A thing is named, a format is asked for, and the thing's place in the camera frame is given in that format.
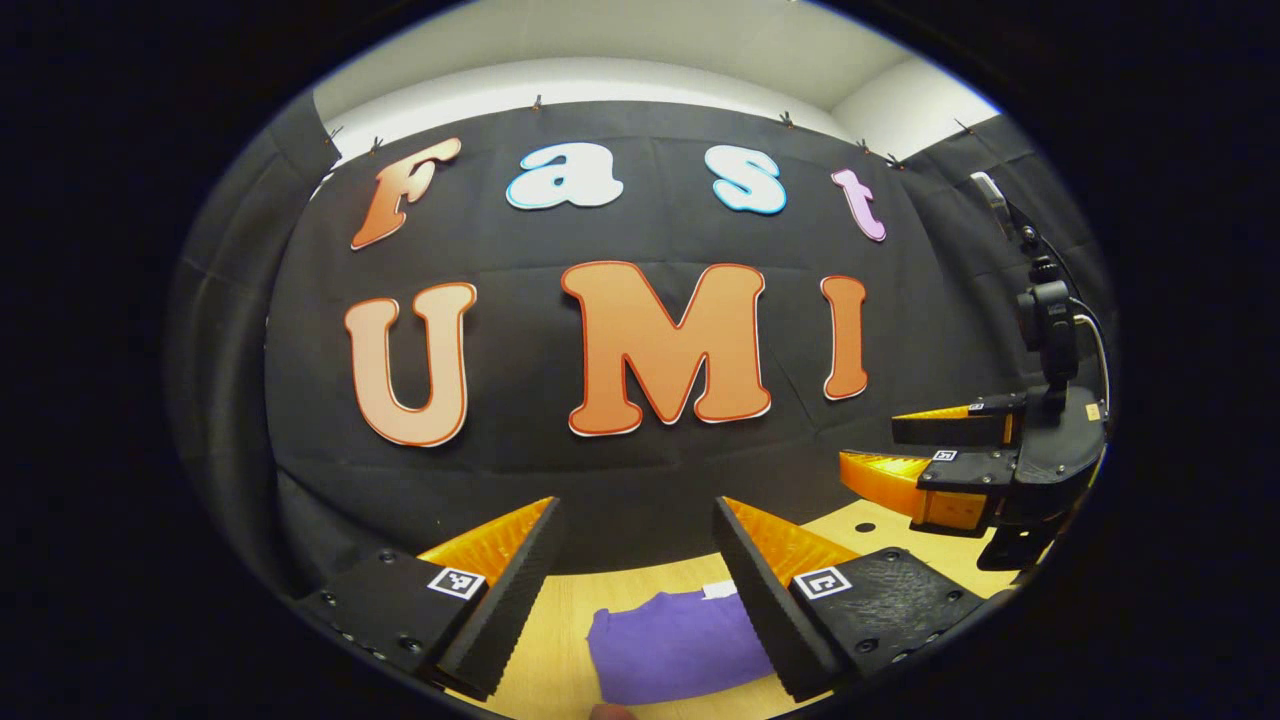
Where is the purple knit garment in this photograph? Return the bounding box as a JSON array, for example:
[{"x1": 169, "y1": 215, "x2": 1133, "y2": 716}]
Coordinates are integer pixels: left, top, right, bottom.
[{"x1": 586, "y1": 580, "x2": 776, "y2": 706}]

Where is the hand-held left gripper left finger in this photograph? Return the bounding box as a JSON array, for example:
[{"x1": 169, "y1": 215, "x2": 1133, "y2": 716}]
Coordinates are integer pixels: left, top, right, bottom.
[{"x1": 295, "y1": 497, "x2": 564, "y2": 701}]

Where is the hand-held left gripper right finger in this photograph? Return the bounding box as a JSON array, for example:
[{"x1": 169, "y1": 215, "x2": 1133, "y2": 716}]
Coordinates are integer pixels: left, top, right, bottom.
[{"x1": 712, "y1": 496, "x2": 1001, "y2": 703}]

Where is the black backdrop cloth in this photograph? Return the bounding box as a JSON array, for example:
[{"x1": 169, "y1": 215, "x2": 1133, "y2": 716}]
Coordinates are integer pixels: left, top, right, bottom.
[{"x1": 165, "y1": 90, "x2": 1116, "y2": 601}]

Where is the thin gripper cable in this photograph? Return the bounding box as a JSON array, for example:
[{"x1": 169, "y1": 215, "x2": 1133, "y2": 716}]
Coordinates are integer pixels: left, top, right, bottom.
[{"x1": 1075, "y1": 310, "x2": 1113, "y2": 421}]

